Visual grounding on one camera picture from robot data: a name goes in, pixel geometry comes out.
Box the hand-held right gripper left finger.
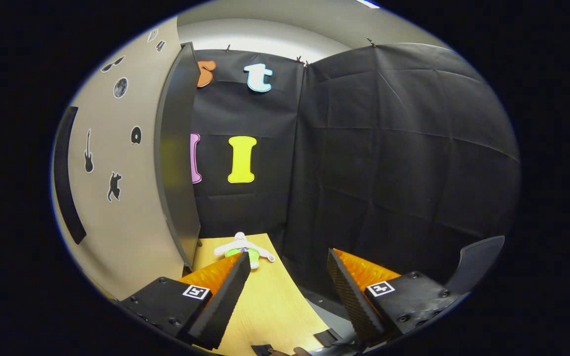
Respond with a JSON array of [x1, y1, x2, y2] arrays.
[[119, 251, 252, 351]]

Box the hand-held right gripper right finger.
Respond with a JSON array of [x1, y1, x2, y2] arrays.
[[327, 248, 466, 347]]

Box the beige cabinet door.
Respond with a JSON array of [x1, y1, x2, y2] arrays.
[[50, 15, 189, 302]]

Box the dark grey cabinet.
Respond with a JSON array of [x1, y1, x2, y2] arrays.
[[154, 42, 202, 271]]

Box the black door handle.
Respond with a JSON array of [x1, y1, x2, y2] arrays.
[[53, 106, 88, 246]]

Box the pink starfish plush toy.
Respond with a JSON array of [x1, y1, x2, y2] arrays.
[[214, 231, 276, 270]]

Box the black backdrop cloth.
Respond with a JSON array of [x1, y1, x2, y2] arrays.
[[186, 42, 521, 310]]

